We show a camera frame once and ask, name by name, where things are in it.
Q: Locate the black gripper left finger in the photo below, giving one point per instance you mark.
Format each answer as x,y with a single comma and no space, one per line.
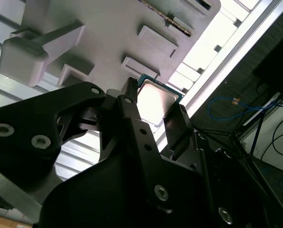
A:
24,123

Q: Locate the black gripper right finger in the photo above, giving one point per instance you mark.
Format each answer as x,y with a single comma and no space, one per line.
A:
179,133

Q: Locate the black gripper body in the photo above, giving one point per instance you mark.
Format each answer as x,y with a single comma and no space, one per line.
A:
96,202

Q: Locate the CPU with silver top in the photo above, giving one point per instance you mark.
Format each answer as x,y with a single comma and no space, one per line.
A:
155,99

